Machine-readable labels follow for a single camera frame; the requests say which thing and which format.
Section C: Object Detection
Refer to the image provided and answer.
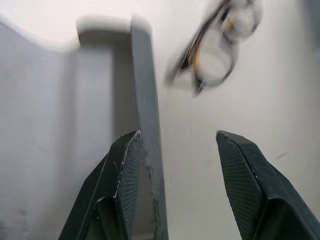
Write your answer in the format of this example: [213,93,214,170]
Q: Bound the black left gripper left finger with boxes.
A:
[58,131,142,240]

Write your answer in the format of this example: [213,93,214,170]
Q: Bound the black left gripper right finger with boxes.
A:
[216,129,320,240]

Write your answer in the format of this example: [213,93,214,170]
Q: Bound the grey glasses case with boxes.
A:
[0,14,169,240]

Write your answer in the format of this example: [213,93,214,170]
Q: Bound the tortoiseshell clear-lens eyeglasses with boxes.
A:
[163,0,263,100]

